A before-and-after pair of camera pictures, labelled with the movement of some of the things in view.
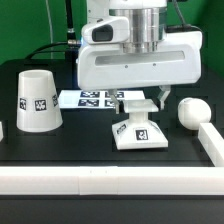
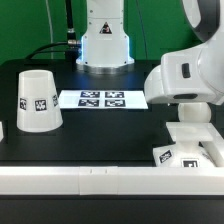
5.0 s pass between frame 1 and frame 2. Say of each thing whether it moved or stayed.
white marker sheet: stayed
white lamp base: moved
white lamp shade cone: stayed
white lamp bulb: stayed
